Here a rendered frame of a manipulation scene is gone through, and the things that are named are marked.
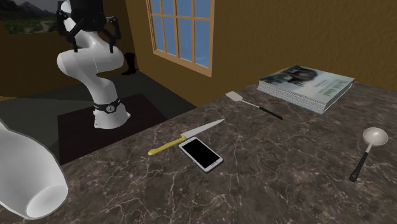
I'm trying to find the grey spatula with black handle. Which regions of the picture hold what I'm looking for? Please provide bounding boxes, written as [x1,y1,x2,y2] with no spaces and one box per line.
[225,90,284,121]

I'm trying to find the dark robot stand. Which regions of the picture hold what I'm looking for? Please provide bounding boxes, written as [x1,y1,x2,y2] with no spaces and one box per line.
[57,93,169,166]

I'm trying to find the landscape wall picture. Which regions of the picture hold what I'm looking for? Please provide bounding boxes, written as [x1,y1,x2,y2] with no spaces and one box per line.
[0,0,60,35]

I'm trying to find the black boot-shaped object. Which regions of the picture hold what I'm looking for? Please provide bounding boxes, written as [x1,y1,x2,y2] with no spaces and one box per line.
[120,52,139,76]

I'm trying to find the white smartphone with black screen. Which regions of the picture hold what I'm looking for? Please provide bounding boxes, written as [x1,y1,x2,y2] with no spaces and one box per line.
[178,136,225,174]

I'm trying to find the thick paperback book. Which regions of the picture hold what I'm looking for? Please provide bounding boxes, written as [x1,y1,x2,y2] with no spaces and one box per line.
[256,64,356,115]

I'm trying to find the yellow handled kitchen knife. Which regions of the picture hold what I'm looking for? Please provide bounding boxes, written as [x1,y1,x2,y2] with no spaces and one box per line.
[147,118,226,157]

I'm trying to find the grey ladle with black handle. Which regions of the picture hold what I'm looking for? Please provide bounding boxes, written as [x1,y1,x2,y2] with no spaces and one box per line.
[348,127,389,183]

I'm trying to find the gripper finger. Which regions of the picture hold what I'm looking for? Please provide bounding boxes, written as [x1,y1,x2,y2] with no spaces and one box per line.
[101,17,122,55]
[56,9,85,53]

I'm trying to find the wooden framed window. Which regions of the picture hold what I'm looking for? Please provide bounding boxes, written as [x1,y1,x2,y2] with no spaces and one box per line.
[145,0,216,78]

